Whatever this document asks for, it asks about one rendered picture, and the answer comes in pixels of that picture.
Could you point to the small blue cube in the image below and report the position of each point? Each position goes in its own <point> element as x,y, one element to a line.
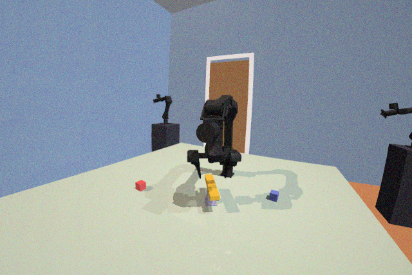
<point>274,195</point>

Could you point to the yellow bar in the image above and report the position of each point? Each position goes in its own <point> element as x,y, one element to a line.
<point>211,187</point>

